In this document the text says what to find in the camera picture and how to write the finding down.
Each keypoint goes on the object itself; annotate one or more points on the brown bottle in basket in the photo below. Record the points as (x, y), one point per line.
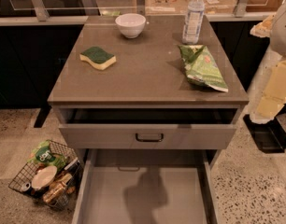
(54, 193)

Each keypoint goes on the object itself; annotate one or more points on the grey drawer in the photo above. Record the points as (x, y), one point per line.
(148, 128)
(121, 186)

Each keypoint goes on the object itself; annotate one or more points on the grey drawer cabinet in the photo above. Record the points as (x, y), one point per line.
(148, 72)

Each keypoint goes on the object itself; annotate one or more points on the white bowl in basket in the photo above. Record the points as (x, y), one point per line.
(44, 177)

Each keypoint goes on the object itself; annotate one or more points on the green snack bag in basket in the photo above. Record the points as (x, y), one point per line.
(42, 154)

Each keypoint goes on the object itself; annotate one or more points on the green and yellow sponge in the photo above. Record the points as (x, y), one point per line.
(97, 58)

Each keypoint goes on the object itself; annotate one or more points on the grey middle drawer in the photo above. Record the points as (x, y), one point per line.
(121, 186)

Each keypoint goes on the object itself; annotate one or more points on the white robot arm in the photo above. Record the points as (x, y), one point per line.
(276, 52)

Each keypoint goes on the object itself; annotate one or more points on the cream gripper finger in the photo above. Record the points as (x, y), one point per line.
(263, 28)
(272, 98)

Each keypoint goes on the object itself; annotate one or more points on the soda can in basket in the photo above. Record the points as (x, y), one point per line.
(26, 187)

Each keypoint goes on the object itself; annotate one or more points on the clear plastic water bottle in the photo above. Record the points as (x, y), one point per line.
(193, 21)

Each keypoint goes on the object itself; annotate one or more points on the white ceramic bowl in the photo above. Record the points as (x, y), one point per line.
(131, 25)

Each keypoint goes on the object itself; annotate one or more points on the green chip bag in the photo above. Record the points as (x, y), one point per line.
(201, 68)

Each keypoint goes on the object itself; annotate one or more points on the grey top drawer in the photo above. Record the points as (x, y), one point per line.
(148, 128)

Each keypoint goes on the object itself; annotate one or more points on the black wire basket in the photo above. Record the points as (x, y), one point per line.
(70, 174)

